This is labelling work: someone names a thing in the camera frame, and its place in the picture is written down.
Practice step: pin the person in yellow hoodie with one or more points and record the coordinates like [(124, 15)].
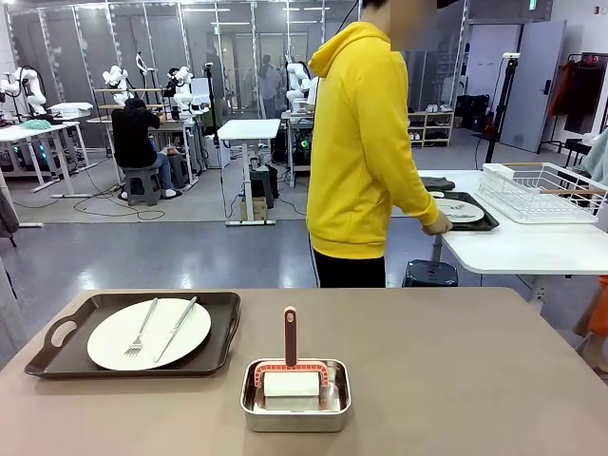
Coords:
[(351, 142)]

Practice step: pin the person's right hand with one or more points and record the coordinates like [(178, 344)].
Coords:
[(437, 224)]

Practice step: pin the black cases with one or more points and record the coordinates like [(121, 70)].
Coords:
[(472, 114)]

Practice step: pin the cardboard box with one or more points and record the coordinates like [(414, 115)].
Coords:
[(254, 209)]

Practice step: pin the silver metal fork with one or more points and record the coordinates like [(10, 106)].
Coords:
[(143, 328)]

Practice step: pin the rectangular metal tin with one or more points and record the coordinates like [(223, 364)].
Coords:
[(294, 420)]

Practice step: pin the white flat box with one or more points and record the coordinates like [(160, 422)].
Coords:
[(71, 108)]

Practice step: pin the dark grey jacket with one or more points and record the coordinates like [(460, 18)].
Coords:
[(7, 218)]

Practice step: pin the grey door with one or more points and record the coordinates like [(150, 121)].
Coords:
[(537, 95)]

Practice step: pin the pink lint roller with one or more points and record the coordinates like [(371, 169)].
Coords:
[(290, 332)]

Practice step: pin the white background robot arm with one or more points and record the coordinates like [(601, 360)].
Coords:
[(116, 81), (183, 90), (297, 78), (28, 85)]

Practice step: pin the standing person in dark clothes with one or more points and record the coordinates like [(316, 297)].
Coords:
[(269, 85)]

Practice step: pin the black camera tripod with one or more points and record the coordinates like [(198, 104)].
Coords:
[(212, 104)]

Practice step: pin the person's right forearm yellow sleeve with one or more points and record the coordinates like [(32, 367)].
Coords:
[(420, 199)]

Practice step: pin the grey cloth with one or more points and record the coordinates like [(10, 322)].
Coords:
[(439, 183)]

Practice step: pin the black tripod stand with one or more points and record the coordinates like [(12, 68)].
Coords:
[(504, 95)]

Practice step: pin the white round plate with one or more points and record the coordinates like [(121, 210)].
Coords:
[(477, 214), (195, 328)]

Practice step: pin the wooden top workbench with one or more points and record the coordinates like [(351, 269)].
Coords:
[(185, 126)]

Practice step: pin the silver metal knife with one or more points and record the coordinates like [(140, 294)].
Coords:
[(176, 328)]

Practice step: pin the dark brown serving tray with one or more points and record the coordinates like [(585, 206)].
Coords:
[(218, 332), (489, 224)]

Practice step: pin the white standing desk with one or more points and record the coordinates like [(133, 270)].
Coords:
[(249, 128)]

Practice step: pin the white shoe shelf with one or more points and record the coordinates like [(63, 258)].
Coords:
[(432, 128)]

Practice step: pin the black clothes rack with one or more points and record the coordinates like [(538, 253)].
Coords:
[(551, 142)]

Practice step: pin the grey plastic stool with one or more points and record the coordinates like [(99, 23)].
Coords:
[(142, 183)]

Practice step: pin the white side table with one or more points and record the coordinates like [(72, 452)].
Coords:
[(522, 247)]

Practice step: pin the orange fabric object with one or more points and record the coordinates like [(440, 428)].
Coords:
[(596, 313)]

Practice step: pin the white lab table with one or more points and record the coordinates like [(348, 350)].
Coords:
[(62, 127)]

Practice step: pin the teal cloth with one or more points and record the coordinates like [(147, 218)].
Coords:
[(35, 125)]

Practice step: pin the orange hanging garment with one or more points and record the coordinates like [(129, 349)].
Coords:
[(560, 90)]

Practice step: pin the black hanging garment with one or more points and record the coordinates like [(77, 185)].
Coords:
[(584, 100)]

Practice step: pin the dark blue stool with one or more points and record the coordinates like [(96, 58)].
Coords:
[(430, 275)]

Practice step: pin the seated person in black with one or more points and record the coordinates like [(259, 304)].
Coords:
[(133, 138)]

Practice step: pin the computer with coloured lights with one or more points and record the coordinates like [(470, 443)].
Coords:
[(299, 147)]

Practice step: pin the green exit sign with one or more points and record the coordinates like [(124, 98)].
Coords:
[(531, 4)]

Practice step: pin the light blue garment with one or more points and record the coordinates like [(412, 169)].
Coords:
[(598, 157)]

